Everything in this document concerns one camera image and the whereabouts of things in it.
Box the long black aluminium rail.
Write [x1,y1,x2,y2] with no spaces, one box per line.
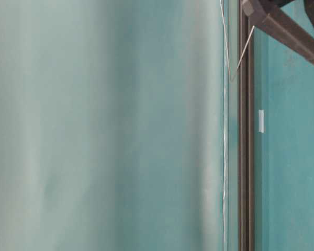
[237,1,255,250]

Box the white tape marker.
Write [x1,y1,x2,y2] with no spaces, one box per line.
[259,110,265,133]

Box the thin grey steel wire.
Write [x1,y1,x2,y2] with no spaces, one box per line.
[219,0,256,82]

